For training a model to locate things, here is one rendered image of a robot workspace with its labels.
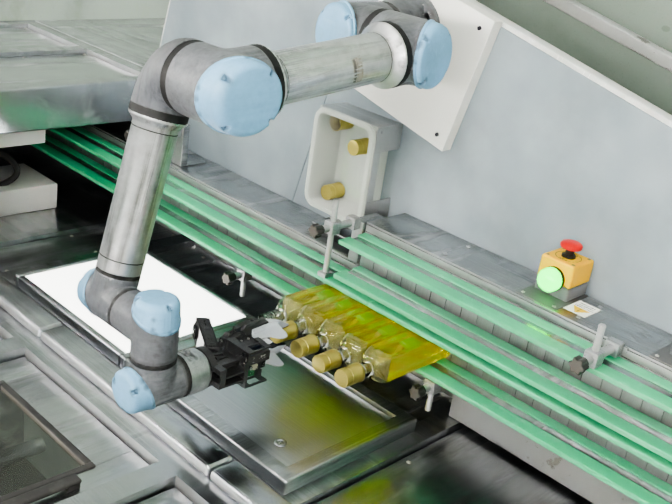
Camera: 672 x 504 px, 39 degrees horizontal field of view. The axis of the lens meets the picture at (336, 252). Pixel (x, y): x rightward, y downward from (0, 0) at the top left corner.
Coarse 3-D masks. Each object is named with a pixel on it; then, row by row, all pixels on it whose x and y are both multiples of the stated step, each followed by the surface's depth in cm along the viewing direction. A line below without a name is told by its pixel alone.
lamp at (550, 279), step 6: (546, 270) 168; (552, 270) 168; (558, 270) 168; (540, 276) 169; (546, 276) 168; (552, 276) 167; (558, 276) 167; (540, 282) 169; (546, 282) 168; (552, 282) 167; (558, 282) 167; (546, 288) 168; (552, 288) 168; (558, 288) 168
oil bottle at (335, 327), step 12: (348, 312) 182; (360, 312) 183; (372, 312) 183; (324, 324) 177; (336, 324) 177; (348, 324) 177; (360, 324) 178; (336, 336) 175; (324, 348) 177; (336, 348) 176
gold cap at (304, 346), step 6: (306, 336) 173; (312, 336) 173; (294, 342) 171; (300, 342) 171; (306, 342) 171; (312, 342) 172; (318, 342) 173; (294, 348) 172; (300, 348) 171; (306, 348) 171; (312, 348) 172; (318, 348) 173; (294, 354) 172; (300, 354) 171; (306, 354) 172
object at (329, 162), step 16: (320, 112) 201; (336, 112) 198; (320, 128) 204; (352, 128) 205; (368, 128) 192; (320, 144) 206; (336, 144) 209; (368, 144) 193; (320, 160) 207; (336, 160) 210; (352, 160) 207; (368, 160) 194; (320, 176) 209; (336, 176) 212; (352, 176) 208; (368, 176) 196; (320, 192) 211; (352, 192) 209; (320, 208) 207; (352, 208) 206
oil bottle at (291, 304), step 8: (312, 288) 190; (320, 288) 191; (328, 288) 191; (288, 296) 185; (296, 296) 186; (304, 296) 186; (312, 296) 187; (320, 296) 187; (328, 296) 188; (280, 304) 184; (288, 304) 183; (296, 304) 183; (304, 304) 183; (288, 312) 182; (296, 312) 182; (288, 320) 183
